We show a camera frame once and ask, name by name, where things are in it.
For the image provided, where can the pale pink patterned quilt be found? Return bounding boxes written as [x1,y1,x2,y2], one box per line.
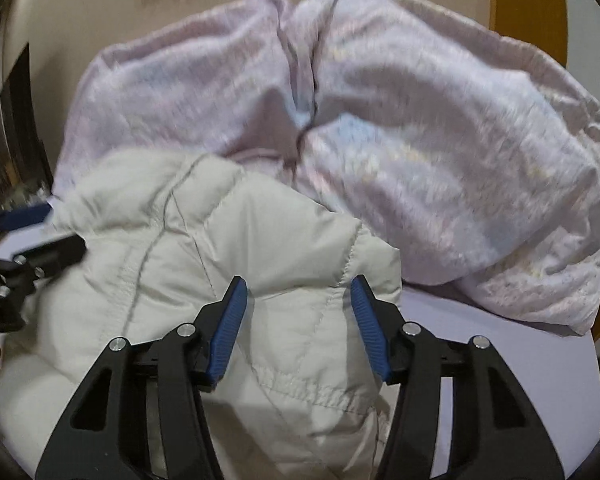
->
[52,0,600,337]

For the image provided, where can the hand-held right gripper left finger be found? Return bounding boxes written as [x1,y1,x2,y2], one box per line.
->
[35,275,249,480]

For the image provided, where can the white puffy jacket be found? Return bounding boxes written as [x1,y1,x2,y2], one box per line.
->
[0,150,404,480]

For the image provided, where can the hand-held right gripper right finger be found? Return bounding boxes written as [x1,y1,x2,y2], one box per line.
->
[350,274,566,480]

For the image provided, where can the wooden framed wall niche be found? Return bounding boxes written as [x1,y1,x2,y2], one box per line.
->
[0,7,57,211]

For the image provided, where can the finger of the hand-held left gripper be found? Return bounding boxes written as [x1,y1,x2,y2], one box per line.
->
[12,233,87,282]
[0,203,52,237]

